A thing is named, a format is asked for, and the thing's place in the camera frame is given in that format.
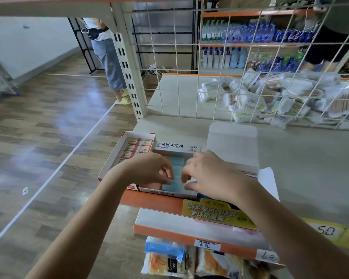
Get person's left forearm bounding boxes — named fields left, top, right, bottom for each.
left=24, top=170, right=131, bottom=279

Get person's right hand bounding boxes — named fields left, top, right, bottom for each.
left=181, top=150, right=252, bottom=205

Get black metal rack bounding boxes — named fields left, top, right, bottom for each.
left=67, top=18, right=200, bottom=76

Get yellow price label strip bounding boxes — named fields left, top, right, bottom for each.
left=302, top=218, right=349, bottom=251

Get white orange metal shelf unit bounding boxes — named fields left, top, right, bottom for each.
left=0, top=0, right=349, bottom=279

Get person's right forearm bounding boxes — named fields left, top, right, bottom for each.
left=233, top=182, right=349, bottom=279

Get white wire grid panel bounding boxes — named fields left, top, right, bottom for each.
left=128, top=0, right=349, bottom=133

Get pile of white packets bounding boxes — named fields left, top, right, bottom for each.
left=197, top=68, right=349, bottom=133

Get person's left hand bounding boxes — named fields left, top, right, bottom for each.
left=112, top=151, right=176, bottom=188

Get red eraser display box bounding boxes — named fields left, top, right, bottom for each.
left=98, top=131, right=157, bottom=191

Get row of blue bottles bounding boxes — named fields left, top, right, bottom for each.
left=199, top=19, right=316, bottom=73

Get snack packets on lower shelf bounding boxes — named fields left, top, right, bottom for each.
left=181, top=198, right=260, bottom=232

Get box of pink-blue erasers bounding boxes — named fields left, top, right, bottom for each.
left=138, top=140, right=203, bottom=200

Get blue orange snack packet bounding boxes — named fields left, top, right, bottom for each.
left=141, top=236, right=194, bottom=278

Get blue white eraser box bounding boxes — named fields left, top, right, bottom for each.
left=206, top=121, right=280, bottom=210

